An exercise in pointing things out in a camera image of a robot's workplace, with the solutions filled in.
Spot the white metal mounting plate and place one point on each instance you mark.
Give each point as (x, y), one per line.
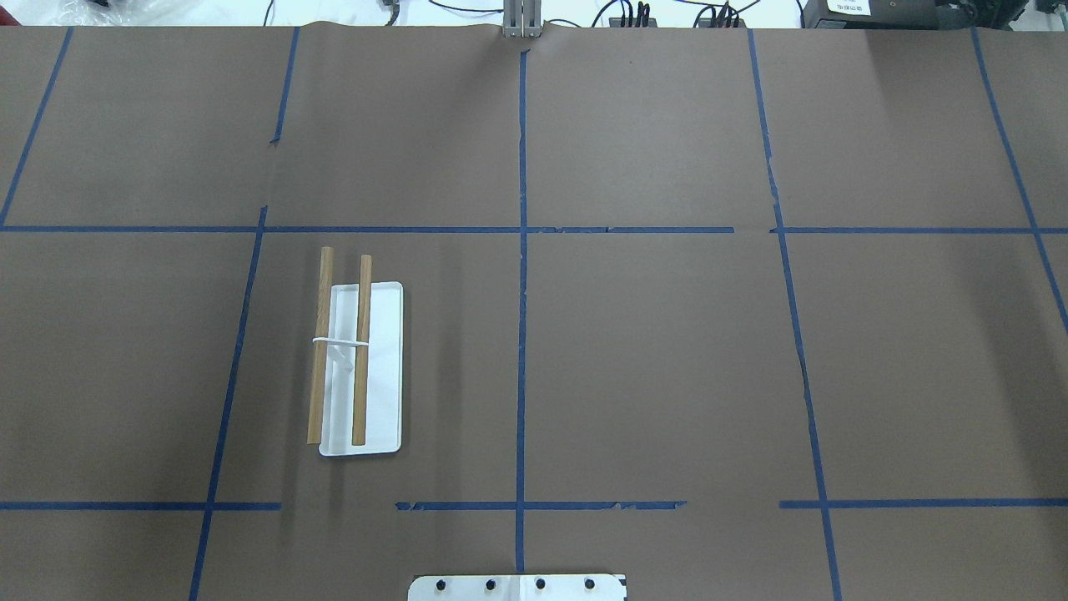
(564, 586)

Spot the black electronics box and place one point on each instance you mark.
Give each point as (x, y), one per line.
(894, 15)

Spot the grey aluminium profile post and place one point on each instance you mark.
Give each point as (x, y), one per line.
(522, 19)

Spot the white towel rack base tray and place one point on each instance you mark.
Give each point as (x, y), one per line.
(384, 400)

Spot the black power strip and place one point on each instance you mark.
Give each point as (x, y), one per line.
(669, 14)

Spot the right wooden rack bar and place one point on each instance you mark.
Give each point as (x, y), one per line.
(362, 331)

